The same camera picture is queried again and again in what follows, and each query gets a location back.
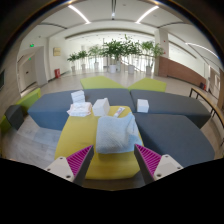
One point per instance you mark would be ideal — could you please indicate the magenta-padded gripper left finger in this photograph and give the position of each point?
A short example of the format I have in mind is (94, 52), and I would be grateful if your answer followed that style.
(75, 165)

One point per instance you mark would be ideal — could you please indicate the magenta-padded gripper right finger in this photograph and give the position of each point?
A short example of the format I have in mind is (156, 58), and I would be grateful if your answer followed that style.
(155, 163)

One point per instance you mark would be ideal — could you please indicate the light blue waffle towel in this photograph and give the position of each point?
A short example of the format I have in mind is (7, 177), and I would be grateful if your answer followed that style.
(116, 135)

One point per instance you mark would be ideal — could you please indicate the dark grey ottoman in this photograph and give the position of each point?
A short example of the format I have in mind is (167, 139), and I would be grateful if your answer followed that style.
(173, 105)
(176, 140)

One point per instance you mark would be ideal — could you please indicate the small white cube box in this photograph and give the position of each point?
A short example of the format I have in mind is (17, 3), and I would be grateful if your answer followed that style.
(143, 106)

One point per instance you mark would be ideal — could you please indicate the white tube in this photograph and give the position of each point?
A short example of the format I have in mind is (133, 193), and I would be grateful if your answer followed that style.
(119, 112)

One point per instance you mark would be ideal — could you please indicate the white tissue box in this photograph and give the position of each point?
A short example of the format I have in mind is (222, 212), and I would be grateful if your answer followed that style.
(101, 107)

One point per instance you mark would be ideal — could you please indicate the small dark grey stool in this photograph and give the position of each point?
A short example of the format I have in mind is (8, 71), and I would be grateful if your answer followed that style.
(13, 116)

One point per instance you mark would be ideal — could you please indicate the lime green ottoman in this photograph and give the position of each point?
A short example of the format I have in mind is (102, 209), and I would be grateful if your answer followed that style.
(100, 82)
(148, 85)

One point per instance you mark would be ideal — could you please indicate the lime green bench seat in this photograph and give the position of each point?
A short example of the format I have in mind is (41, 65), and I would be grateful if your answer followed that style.
(30, 98)

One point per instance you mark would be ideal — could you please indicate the wooden bench black legs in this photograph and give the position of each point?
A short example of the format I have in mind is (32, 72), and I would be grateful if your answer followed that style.
(206, 100)

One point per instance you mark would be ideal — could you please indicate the red fire cabinet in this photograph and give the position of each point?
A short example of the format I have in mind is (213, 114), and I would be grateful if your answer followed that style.
(57, 73)

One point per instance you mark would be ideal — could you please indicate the wooden shelf unit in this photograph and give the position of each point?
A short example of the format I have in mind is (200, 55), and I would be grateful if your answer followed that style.
(221, 93)

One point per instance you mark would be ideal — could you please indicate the group of potted plants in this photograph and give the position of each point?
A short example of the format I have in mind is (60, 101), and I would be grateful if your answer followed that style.
(115, 48)

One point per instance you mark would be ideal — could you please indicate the green exit sign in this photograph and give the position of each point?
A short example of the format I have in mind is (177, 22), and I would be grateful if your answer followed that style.
(31, 45)

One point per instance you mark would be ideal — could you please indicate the ceiling strip lights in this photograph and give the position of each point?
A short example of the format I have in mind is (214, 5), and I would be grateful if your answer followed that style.
(78, 13)

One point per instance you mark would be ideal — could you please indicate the dark wall screen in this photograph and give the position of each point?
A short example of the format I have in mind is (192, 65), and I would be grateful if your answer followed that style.
(2, 80)

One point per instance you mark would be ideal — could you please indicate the framed wall picture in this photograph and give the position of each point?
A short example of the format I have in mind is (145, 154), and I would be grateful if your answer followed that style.
(57, 51)

